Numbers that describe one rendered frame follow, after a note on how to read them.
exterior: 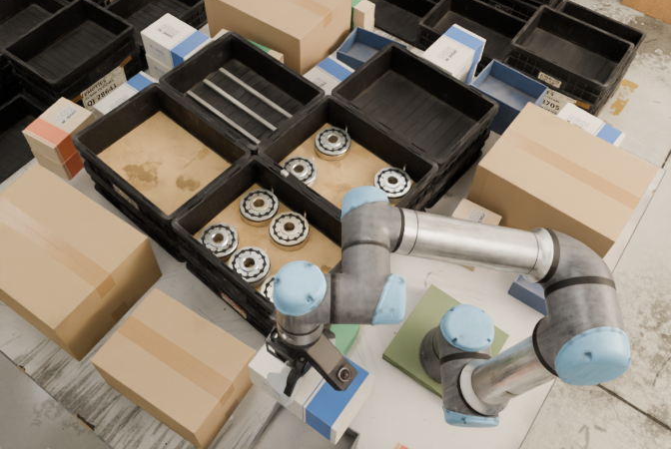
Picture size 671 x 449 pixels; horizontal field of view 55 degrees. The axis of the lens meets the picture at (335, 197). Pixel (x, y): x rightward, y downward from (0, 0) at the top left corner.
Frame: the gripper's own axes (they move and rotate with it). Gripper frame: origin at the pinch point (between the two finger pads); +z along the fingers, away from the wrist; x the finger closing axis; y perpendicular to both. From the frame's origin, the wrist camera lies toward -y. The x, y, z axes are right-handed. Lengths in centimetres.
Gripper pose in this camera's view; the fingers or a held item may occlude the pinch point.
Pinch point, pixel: (311, 376)
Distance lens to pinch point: 124.5
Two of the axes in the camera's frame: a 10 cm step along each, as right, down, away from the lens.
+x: -5.8, 6.6, -4.8
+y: -8.1, -4.9, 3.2
